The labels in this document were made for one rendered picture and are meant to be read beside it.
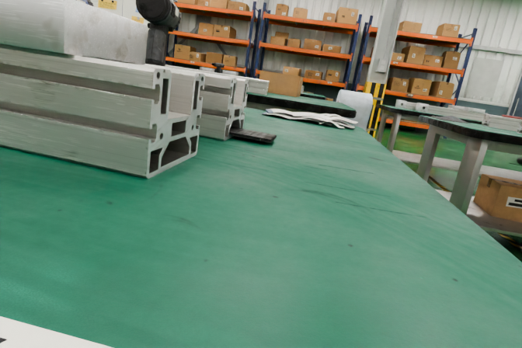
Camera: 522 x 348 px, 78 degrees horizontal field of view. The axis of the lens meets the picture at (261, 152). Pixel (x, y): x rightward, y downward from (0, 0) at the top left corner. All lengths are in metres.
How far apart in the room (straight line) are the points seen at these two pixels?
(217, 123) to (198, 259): 0.29
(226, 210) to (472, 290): 0.14
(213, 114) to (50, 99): 0.21
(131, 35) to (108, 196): 0.18
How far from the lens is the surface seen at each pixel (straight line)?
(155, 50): 0.67
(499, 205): 2.63
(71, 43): 0.29
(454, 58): 10.68
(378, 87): 5.98
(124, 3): 3.78
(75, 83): 0.30
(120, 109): 0.27
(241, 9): 10.37
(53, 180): 0.26
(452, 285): 0.21
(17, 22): 0.32
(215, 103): 0.43
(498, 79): 12.11
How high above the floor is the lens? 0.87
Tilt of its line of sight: 13 degrees down
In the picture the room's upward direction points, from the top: 9 degrees clockwise
